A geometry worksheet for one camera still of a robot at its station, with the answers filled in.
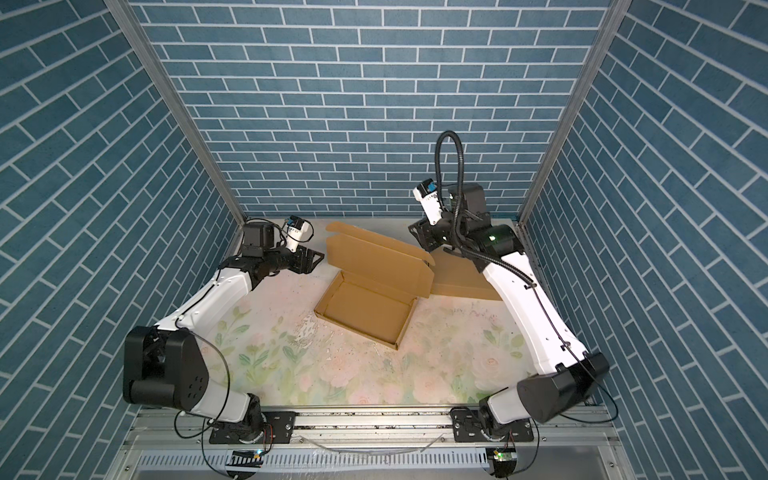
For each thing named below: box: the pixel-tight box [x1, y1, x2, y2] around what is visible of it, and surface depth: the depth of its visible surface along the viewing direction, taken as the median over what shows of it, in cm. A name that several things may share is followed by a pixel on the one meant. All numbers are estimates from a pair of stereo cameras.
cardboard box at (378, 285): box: [314, 221, 436, 351], surface depth 91 cm
